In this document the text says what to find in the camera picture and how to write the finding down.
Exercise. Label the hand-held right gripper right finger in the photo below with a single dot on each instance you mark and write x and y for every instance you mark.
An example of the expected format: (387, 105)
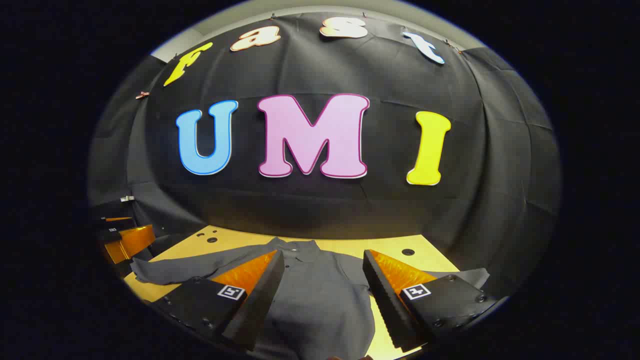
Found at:
(387, 305)

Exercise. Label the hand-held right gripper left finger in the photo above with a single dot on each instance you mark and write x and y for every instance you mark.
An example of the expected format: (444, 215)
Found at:
(260, 300)

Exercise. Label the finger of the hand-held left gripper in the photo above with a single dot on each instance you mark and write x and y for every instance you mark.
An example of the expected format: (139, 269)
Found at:
(132, 242)
(119, 220)

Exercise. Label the grey collared shirt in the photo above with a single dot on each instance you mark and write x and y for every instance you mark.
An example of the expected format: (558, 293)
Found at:
(320, 300)

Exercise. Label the small silver cloth clip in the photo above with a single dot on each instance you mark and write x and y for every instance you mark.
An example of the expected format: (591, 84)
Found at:
(127, 198)

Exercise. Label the black backdrop cloth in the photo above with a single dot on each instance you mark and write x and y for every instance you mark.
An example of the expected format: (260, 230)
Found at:
(350, 210)

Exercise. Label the small pink cloth clip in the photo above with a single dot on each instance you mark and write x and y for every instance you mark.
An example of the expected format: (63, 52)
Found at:
(142, 94)

